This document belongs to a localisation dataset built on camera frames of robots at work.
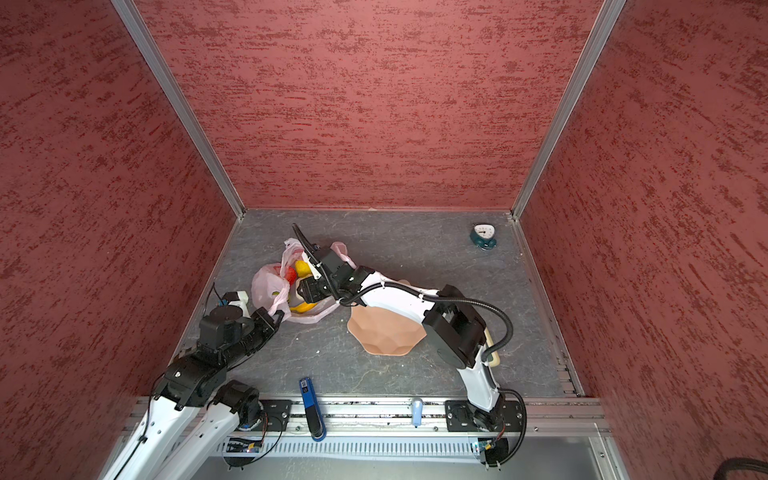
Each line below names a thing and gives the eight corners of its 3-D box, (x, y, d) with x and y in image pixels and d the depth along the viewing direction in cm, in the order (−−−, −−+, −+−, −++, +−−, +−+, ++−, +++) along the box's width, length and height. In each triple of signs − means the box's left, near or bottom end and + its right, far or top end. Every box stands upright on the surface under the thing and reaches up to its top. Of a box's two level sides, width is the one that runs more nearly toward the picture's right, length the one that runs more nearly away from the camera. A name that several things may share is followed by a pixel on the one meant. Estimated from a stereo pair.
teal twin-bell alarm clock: (473, 251, 111) (476, 243, 107) (469, 231, 117) (471, 223, 114) (496, 251, 111) (500, 243, 107) (491, 231, 117) (494, 223, 114)
